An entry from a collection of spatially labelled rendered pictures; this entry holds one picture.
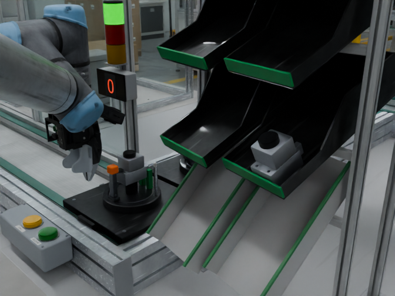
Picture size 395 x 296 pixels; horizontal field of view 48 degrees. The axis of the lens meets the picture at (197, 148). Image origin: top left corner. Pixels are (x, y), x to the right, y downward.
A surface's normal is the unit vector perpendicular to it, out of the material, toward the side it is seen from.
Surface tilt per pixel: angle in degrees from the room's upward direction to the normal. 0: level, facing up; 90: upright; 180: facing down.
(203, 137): 25
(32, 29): 39
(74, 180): 0
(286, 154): 90
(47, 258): 90
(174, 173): 0
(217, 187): 45
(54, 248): 90
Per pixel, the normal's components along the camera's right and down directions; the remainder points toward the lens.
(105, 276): -0.70, 0.27
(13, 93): 0.47, 0.87
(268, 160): -0.73, 0.59
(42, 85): 0.91, 0.39
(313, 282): 0.00, -0.93
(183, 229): -0.58, -0.50
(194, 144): -0.34, -0.75
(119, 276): 0.72, 0.26
